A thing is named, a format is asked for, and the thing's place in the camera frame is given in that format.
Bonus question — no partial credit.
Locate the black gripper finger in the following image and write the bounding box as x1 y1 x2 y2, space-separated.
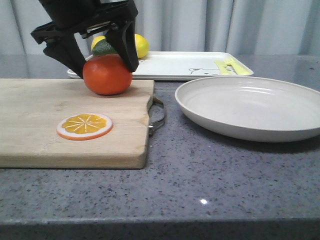
105 20 139 73
43 34 86 78

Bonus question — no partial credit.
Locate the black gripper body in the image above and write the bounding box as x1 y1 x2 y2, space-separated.
31 0 138 46

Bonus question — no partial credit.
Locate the orange mandarin fruit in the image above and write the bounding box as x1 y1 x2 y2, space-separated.
82 53 133 95

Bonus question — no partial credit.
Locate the beige round plate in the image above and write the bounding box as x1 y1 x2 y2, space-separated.
175 76 320 143

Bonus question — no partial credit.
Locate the white rectangular tray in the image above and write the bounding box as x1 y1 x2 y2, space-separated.
67 51 254 82

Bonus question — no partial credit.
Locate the yellow lemon right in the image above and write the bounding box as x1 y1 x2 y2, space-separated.
135 33 149 59

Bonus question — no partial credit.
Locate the yellow lemon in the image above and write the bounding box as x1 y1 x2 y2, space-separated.
135 33 149 59
90 36 106 50

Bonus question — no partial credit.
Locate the green lime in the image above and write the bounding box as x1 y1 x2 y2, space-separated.
92 40 118 56

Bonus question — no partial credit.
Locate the yellow lemon left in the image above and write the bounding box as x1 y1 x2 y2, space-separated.
90 36 106 50

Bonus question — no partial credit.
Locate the wooden cutting board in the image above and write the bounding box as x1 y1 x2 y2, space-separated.
0 78 155 169

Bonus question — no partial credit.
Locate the orange slice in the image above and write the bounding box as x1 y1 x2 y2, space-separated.
56 113 113 141

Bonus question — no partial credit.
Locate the yellow plastic fork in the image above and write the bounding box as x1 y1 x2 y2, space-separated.
224 57 250 76

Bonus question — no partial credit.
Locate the grey curtain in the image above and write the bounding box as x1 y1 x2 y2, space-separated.
0 0 320 56

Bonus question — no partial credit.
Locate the metal cutting board handle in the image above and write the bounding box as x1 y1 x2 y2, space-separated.
148 96 166 137

